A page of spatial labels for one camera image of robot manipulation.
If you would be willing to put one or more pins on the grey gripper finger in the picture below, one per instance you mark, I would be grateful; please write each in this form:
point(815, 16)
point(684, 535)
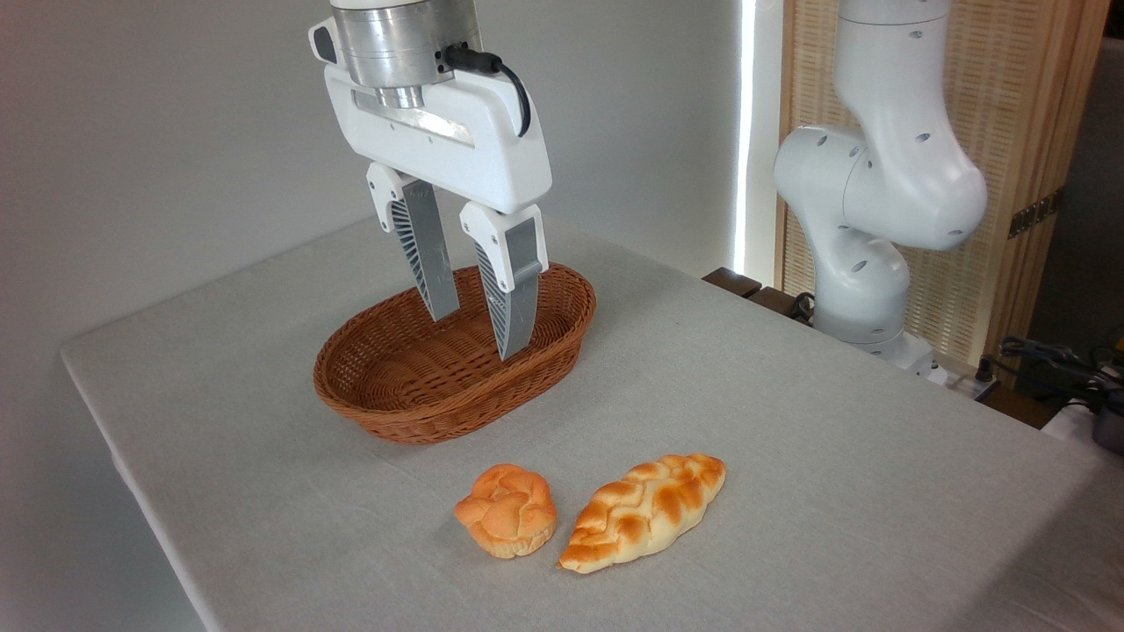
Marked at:
point(514, 290)
point(430, 254)

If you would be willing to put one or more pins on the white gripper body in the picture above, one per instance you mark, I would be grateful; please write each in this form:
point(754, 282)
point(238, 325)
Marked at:
point(457, 140)

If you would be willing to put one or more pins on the round knotted bread roll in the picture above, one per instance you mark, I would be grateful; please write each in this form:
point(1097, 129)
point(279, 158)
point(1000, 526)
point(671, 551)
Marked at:
point(507, 513)

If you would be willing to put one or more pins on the brown wicker oval basket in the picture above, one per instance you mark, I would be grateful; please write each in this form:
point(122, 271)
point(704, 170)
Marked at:
point(413, 386)

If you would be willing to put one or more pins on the long braided bread loaf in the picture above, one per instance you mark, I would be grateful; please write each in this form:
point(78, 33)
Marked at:
point(645, 513)

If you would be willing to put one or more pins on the dark wooden base board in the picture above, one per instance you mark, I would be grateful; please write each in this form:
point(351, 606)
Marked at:
point(746, 285)

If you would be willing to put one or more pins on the grey tablecloth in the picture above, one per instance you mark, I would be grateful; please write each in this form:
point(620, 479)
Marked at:
point(790, 474)

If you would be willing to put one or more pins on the black screen hinge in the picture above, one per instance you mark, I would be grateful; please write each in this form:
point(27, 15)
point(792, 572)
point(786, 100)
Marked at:
point(1036, 213)

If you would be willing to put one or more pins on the bamboo folding screen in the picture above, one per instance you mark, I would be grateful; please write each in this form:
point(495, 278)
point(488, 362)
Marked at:
point(1019, 88)

